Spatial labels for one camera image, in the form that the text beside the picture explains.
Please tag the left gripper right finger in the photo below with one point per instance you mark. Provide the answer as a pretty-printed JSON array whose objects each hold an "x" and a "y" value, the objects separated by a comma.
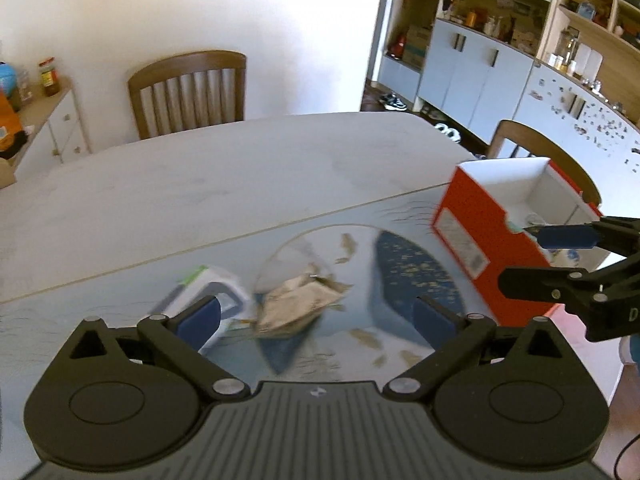
[{"x": 456, "y": 340}]

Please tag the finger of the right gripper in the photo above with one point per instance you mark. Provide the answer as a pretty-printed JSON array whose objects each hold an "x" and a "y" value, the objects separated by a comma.
[
  {"x": 619, "y": 235},
  {"x": 564, "y": 285}
]

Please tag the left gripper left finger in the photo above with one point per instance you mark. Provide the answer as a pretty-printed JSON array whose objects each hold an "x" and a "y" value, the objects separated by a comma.
[{"x": 177, "y": 341}]

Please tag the white tissue pack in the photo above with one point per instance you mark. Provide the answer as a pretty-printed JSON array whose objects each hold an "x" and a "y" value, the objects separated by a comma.
[{"x": 210, "y": 294}]

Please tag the silver foil snack wrapper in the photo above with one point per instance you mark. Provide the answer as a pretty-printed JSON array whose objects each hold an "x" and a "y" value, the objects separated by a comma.
[{"x": 297, "y": 302}]

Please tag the red white cardboard box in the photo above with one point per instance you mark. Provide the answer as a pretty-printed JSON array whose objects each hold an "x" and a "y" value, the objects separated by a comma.
[{"x": 483, "y": 216}]

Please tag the right wooden chair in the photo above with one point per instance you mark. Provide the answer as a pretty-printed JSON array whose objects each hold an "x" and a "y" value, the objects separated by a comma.
[{"x": 539, "y": 145}]

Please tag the wooden chair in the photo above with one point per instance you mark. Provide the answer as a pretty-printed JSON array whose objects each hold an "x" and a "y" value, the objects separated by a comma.
[
  {"x": 188, "y": 91},
  {"x": 539, "y": 145}
]

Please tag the white sneakers pair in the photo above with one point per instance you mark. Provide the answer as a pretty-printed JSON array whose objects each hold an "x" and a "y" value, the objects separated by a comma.
[{"x": 451, "y": 133}]

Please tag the black white sneakers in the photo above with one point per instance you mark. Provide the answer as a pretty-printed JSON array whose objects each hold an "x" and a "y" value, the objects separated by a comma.
[{"x": 393, "y": 103}]

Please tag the white drawer sideboard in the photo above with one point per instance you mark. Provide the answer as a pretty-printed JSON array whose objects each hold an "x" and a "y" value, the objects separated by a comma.
[{"x": 55, "y": 133}]

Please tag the far wooden chair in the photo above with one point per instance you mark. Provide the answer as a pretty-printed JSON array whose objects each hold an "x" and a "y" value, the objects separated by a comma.
[{"x": 188, "y": 91}]

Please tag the orange snack bag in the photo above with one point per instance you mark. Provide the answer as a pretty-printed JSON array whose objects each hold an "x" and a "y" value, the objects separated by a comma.
[{"x": 12, "y": 135}]

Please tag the red lid jar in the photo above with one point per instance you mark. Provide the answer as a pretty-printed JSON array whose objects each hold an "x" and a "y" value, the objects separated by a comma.
[{"x": 49, "y": 77}]

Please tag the blue globe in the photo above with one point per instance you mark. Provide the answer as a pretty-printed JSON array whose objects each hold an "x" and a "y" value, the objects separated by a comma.
[{"x": 8, "y": 79}]

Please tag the white wall cabinet unit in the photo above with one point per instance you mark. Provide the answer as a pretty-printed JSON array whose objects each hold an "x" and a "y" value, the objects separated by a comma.
[{"x": 561, "y": 67}]

